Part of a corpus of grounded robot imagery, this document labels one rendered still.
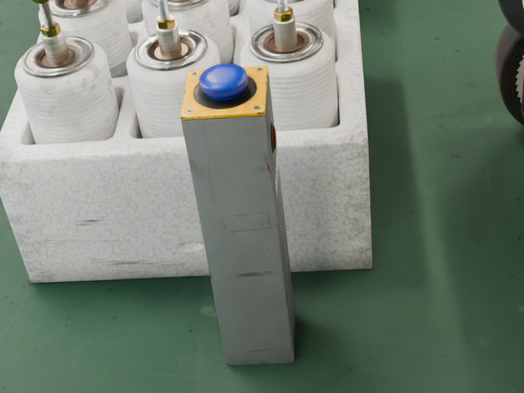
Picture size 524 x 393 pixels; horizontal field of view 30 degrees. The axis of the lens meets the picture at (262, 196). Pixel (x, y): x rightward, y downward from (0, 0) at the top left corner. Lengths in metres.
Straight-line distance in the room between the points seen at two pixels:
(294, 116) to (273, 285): 0.18
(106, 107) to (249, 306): 0.26
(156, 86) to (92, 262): 0.23
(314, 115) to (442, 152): 0.29
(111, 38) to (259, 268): 0.35
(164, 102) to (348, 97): 0.19
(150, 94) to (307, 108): 0.16
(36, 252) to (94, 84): 0.21
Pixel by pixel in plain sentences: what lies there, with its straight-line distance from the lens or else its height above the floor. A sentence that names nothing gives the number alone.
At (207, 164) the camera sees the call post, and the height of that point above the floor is 0.26.
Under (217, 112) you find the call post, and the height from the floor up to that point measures 0.31.
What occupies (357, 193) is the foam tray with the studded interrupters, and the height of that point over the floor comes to 0.11.
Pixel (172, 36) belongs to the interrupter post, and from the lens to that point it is 0.99.
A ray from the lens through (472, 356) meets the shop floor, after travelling 1.01.
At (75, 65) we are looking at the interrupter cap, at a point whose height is 0.25.
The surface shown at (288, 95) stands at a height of 0.22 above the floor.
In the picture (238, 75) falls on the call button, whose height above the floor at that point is 0.33.
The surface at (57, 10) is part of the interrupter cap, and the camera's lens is 1.13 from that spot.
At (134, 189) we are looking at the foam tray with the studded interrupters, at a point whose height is 0.13.
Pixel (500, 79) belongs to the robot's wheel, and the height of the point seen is 0.10.
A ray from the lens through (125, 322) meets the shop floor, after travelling 1.08.
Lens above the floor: 0.77
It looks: 40 degrees down
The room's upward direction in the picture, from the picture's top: 7 degrees counter-clockwise
